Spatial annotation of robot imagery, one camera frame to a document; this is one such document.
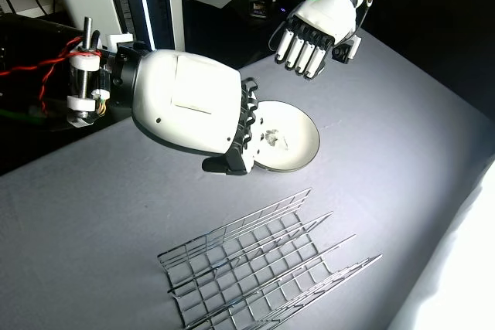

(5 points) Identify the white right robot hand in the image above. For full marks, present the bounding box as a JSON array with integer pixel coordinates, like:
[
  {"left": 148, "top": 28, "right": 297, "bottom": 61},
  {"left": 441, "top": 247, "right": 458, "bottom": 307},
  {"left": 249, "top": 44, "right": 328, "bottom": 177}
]
[{"left": 131, "top": 49, "right": 260, "bottom": 175}]

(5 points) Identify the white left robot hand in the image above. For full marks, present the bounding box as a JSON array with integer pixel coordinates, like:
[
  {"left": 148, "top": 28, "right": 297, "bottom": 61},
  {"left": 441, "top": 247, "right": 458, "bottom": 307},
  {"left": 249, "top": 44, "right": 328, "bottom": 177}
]
[{"left": 274, "top": 0, "right": 360, "bottom": 82}]

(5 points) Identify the white plate with grey print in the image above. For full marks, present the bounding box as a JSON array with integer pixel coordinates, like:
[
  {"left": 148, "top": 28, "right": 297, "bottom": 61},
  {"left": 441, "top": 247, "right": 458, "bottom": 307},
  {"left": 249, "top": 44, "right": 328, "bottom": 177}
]
[{"left": 250, "top": 100, "right": 321, "bottom": 174}]

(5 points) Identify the black box with label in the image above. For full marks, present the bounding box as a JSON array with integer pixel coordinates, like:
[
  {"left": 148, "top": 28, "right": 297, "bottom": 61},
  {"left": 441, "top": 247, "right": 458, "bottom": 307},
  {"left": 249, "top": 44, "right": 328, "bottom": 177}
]
[{"left": 247, "top": 0, "right": 278, "bottom": 19}]

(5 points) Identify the white cloth sheet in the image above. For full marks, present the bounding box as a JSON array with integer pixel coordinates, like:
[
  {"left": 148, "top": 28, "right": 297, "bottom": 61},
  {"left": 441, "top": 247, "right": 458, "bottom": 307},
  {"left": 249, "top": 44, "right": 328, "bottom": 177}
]
[{"left": 386, "top": 144, "right": 495, "bottom": 330}]

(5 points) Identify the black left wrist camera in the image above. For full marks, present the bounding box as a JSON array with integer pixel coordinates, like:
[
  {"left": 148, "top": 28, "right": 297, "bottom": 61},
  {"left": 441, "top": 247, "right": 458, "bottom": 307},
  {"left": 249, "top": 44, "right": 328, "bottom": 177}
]
[{"left": 331, "top": 34, "right": 363, "bottom": 65}]

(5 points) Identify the thick green cable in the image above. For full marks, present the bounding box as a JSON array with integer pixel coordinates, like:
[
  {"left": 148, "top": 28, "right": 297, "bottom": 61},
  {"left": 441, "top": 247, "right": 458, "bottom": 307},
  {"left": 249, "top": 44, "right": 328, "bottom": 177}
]
[{"left": 0, "top": 107, "right": 53, "bottom": 128}]

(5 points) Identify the red twisted wire pair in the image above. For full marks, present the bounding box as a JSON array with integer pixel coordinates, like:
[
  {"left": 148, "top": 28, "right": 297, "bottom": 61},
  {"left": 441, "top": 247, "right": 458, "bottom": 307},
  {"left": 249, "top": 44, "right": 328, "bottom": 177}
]
[{"left": 0, "top": 36, "right": 104, "bottom": 117}]

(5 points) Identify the chrome wire plate rack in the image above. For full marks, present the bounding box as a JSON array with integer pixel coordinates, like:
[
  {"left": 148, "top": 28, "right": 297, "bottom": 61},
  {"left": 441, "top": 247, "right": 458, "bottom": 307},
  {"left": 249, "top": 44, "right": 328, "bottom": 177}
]
[{"left": 156, "top": 187, "right": 384, "bottom": 329}]

